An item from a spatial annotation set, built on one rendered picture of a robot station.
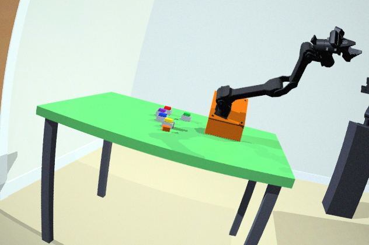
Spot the purple button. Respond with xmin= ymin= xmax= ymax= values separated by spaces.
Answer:
xmin=155 ymin=108 xmax=167 ymax=116

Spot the red button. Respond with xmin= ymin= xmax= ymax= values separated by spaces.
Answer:
xmin=163 ymin=106 xmax=172 ymax=115

